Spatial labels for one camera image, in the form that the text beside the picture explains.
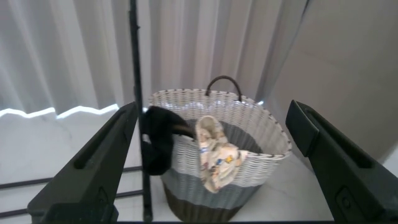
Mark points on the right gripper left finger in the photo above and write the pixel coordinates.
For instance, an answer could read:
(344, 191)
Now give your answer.
(77, 186)

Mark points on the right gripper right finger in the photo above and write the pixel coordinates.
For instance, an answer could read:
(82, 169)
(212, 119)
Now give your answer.
(357, 186)

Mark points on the cream printed garment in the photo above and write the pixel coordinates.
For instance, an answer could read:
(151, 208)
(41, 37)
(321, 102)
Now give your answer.
(217, 161)

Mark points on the white laundry basket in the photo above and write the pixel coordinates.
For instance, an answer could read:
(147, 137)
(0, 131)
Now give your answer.
(242, 118)

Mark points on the black clothes rack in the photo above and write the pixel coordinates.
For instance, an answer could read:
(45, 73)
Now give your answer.
(134, 46)

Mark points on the black garment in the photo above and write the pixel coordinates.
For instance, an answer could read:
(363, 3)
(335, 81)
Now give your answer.
(158, 140)

